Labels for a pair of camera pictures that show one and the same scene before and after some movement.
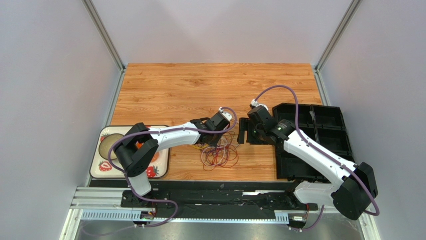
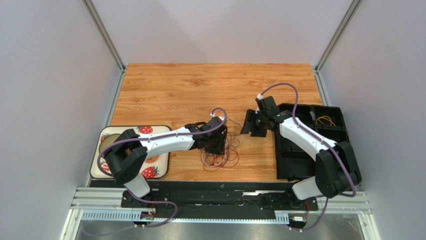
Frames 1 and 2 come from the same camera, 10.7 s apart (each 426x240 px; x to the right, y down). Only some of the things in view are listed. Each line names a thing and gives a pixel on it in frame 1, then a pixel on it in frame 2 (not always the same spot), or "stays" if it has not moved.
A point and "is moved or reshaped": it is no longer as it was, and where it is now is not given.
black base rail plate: [250, 199] stays
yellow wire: [206, 146] is moved or reshaped
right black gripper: [245, 131] to [252, 122]
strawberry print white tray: [160, 168] stays
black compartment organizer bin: [326, 124] stays
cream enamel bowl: [106, 145] stays
